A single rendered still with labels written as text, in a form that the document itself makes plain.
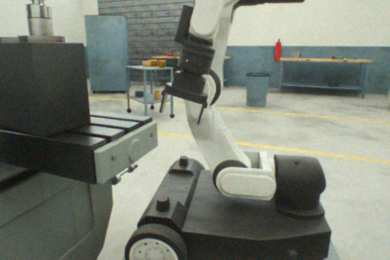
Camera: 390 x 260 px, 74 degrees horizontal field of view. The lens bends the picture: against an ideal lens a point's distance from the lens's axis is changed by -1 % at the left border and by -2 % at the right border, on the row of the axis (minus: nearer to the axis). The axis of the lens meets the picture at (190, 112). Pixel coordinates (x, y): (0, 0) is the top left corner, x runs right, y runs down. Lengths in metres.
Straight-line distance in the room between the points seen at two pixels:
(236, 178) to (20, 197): 0.68
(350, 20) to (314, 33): 0.85
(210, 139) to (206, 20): 0.45
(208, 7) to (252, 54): 7.41
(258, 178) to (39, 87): 0.70
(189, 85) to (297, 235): 0.59
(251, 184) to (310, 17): 7.25
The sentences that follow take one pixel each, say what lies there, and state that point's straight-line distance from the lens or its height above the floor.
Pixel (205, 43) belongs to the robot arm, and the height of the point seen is 1.15.
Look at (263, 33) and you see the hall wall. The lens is 8.04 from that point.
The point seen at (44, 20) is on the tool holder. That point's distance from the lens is 0.64.
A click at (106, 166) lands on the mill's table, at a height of 0.92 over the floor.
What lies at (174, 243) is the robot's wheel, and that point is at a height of 0.57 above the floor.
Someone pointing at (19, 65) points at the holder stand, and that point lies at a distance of 0.62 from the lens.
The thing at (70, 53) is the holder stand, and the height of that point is 1.13.
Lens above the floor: 1.14
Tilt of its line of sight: 14 degrees down
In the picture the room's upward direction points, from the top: straight up
